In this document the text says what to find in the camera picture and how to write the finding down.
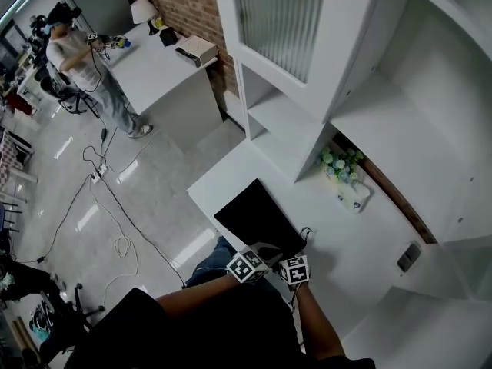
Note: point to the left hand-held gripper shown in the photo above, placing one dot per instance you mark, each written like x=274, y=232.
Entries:
x=246, y=265

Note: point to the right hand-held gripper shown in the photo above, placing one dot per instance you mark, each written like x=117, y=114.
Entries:
x=295, y=270

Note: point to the black cloth bag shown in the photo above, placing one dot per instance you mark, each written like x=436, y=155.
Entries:
x=257, y=213

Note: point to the person's right forearm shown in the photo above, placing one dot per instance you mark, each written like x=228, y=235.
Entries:
x=317, y=321

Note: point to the person's left forearm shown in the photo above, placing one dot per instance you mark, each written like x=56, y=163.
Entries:
x=200, y=296

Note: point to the checkered cloth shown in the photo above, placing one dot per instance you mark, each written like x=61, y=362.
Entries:
x=8, y=160

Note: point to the red bag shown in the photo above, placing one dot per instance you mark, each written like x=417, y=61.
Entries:
x=20, y=104

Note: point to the person's blue jeans leg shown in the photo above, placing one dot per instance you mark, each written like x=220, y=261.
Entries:
x=215, y=260

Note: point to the person's black shirt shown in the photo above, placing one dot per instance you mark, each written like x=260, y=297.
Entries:
x=215, y=340

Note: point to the white tissue packet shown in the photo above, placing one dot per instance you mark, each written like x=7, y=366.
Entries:
x=353, y=198

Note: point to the artificial flower bunch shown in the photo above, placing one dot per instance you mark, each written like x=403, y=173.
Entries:
x=340, y=165

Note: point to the white power strip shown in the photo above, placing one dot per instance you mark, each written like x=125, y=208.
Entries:
x=98, y=174

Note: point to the black swivel chair base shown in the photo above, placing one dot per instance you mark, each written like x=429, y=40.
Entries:
x=73, y=313

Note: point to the white counter unit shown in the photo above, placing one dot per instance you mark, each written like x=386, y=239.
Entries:
x=161, y=79

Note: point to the beige box appliance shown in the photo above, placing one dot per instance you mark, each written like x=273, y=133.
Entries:
x=198, y=48

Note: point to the small black box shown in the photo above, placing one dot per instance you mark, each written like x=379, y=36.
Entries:
x=167, y=37

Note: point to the white cabinet with glass door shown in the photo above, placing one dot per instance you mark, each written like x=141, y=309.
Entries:
x=346, y=33

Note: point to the black office chair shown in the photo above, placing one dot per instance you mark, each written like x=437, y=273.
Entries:
x=65, y=94

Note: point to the yellow cup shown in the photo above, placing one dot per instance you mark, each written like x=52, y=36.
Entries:
x=158, y=23

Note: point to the white shade table lamp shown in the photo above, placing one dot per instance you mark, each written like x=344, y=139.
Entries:
x=143, y=12

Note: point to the grey wall socket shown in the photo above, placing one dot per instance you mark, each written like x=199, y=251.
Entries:
x=408, y=257

